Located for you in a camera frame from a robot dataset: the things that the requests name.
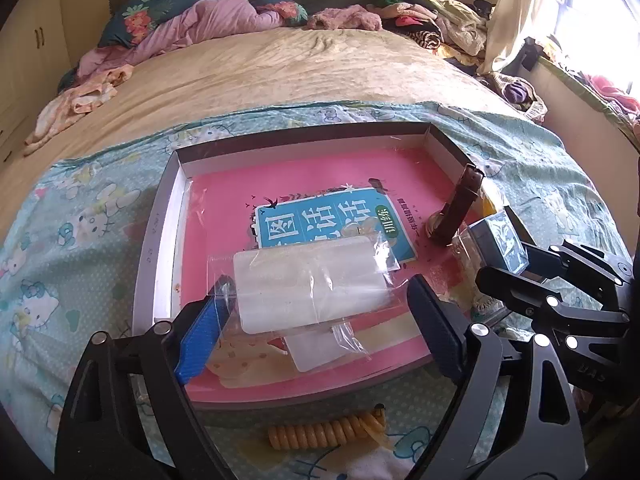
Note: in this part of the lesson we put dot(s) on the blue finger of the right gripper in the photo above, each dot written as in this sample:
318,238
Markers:
543,264

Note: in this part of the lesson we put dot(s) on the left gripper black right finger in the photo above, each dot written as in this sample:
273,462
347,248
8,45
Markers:
470,356

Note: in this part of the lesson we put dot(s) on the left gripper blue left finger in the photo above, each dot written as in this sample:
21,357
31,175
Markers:
199,326

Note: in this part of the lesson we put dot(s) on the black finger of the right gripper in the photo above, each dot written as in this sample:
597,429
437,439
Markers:
515,292

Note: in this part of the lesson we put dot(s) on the small crinkled plastic bag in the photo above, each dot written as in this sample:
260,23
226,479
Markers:
482,306

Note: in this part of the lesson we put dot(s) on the blue small jewelry box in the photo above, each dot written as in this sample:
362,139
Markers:
498,244

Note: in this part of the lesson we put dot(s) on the brown leather strap watch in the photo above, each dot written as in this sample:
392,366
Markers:
443,225

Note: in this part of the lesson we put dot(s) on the white card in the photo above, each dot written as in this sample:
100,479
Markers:
309,296

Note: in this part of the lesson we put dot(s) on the grey cardboard box tray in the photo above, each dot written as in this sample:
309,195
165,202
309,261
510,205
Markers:
155,298

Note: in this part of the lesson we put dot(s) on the basket of clothes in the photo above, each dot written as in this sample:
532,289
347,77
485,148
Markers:
520,94

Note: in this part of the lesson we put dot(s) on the Hello Kitty blue blanket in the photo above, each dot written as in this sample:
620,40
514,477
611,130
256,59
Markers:
80,231

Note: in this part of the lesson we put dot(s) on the pile of clothes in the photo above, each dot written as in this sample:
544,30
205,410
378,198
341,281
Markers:
431,23

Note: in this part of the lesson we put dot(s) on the peach clothes on bed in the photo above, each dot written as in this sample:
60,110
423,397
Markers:
75,103

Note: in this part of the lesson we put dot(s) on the cream curtain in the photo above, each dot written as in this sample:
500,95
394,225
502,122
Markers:
510,23

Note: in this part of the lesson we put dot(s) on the beige bed cover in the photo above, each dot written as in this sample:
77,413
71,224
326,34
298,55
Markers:
221,76

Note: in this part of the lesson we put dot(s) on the pink fuzzy garment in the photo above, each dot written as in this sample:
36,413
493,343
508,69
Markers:
352,17

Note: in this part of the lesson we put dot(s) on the floral dark blue pillow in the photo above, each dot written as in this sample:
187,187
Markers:
136,19

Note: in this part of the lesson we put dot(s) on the pink purple quilt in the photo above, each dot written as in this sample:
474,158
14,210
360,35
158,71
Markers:
205,20

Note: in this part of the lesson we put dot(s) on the cream wardrobe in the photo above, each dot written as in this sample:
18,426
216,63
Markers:
34,56

